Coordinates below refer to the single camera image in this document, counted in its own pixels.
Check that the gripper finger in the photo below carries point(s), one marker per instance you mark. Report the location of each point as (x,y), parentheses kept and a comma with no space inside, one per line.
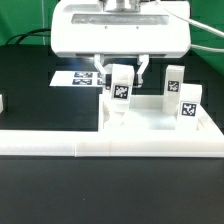
(142,62)
(104,70)

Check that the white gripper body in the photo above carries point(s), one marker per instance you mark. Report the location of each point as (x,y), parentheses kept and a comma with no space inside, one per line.
(88,27)

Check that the white square table top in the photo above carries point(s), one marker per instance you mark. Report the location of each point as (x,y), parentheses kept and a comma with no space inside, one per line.
(145,113)

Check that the white sheet with tags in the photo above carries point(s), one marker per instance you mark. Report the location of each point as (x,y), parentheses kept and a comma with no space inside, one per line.
(76,79)

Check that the white L-shaped obstacle fence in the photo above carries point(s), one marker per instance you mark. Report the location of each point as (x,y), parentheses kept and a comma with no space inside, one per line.
(206,141)

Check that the white part at left edge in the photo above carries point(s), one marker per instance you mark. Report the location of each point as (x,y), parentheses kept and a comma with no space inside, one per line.
(1,104)

